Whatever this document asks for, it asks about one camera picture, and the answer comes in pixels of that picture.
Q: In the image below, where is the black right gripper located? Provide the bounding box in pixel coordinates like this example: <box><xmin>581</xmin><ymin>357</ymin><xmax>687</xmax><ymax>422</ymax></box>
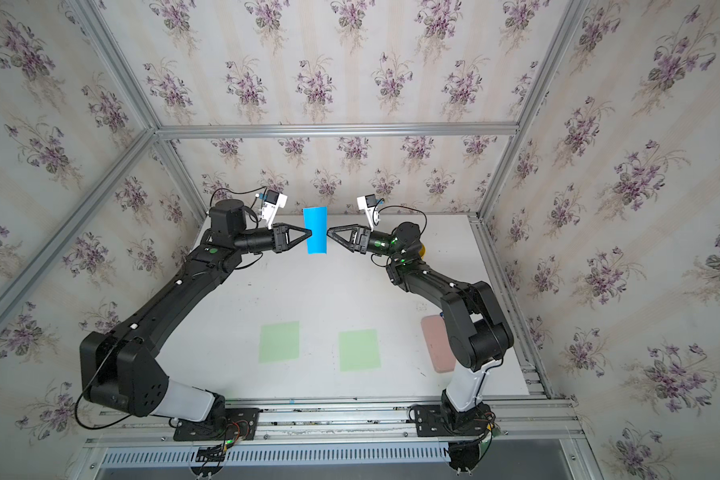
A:
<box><xmin>328</xmin><ymin>224</ymin><xmax>402</xmax><ymax>263</ymax></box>

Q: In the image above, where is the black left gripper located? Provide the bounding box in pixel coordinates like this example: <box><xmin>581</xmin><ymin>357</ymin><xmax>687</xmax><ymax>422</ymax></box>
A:
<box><xmin>230</xmin><ymin>223</ymin><xmax>310</xmax><ymax>257</ymax></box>

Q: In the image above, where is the blue square paper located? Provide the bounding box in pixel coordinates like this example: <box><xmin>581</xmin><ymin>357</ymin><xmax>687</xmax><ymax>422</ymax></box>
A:
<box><xmin>303</xmin><ymin>207</ymin><xmax>328</xmax><ymax>255</ymax></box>

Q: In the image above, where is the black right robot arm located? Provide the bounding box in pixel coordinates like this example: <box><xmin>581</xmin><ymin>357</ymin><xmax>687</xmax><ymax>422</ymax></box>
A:
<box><xmin>327</xmin><ymin>221</ymin><xmax>514</xmax><ymax>418</ymax></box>

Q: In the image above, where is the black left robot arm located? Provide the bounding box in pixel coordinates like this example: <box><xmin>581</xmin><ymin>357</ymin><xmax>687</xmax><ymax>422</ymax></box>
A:
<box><xmin>79</xmin><ymin>199</ymin><xmax>312</xmax><ymax>425</ymax></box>

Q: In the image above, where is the right green paper sheet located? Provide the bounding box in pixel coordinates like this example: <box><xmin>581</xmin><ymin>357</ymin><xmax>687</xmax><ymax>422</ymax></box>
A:
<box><xmin>339</xmin><ymin>329</ymin><xmax>381</xmax><ymax>372</ymax></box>

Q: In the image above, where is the green paper sheet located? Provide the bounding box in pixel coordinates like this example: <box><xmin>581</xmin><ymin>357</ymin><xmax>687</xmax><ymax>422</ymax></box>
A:
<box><xmin>258</xmin><ymin>321</ymin><xmax>300</xmax><ymax>363</ymax></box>
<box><xmin>339</xmin><ymin>329</ymin><xmax>381</xmax><ymax>372</ymax></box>

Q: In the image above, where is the left green paper sheet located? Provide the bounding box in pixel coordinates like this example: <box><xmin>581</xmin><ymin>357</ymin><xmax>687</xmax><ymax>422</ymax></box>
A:
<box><xmin>258</xmin><ymin>321</ymin><xmax>300</xmax><ymax>363</ymax></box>

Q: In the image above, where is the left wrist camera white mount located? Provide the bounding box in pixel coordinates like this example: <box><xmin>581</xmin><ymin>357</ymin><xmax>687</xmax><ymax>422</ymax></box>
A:
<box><xmin>259</xmin><ymin>189</ymin><xmax>288</xmax><ymax>229</ymax></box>

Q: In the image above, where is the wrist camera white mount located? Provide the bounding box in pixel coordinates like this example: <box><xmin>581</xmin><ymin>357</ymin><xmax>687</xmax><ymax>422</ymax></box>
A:
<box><xmin>357</xmin><ymin>194</ymin><xmax>383</xmax><ymax>231</ymax></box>
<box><xmin>259</xmin><ymin>189</ymin><xmax>288</xmax><ymax>229</ymax></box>

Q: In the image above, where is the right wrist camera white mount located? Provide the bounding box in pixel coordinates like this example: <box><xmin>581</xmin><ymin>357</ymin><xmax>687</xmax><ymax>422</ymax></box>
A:
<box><xmin>357</xmin><ymin>194</ymin><xmax>383</xmax><ymax>231</ymax></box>

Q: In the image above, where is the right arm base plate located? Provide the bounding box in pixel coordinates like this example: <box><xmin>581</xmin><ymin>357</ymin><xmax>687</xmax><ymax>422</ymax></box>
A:
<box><xmin>408</xmin><ymin>403</ymin><xmax>496</xmax><ymax>437</ymax></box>

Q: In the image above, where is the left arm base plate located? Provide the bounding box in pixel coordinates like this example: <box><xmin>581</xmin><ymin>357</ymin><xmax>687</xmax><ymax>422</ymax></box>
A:
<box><xmin>172</xmin><ymin>408</ymin><xmax>261</xmax><ymax>442</ymax></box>

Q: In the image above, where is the aluminium rail frame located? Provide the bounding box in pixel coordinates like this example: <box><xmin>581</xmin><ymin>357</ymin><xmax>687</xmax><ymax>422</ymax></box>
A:
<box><xmin>68</xmin><ymin>394</ymin><xmax>603</xmax><ymax>479</ymax></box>

